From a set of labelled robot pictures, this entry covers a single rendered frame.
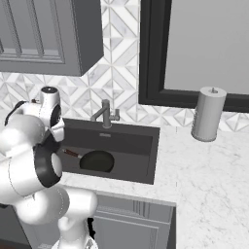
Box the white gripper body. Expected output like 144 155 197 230
51 118 66 143

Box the dark frying pan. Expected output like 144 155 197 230
62 148 116 174

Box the dark grey sink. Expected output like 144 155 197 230
56 118 161 186

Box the grey metal tap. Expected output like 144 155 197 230
89 98 121 129

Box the grey base cupboard door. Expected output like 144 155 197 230
87 192 177 249

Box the grey paper towel roll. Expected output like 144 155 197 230
191 86 228 143

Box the black framed window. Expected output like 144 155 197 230
138 0 249 114

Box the grey wall cupboard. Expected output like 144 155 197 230
0 0 105 78

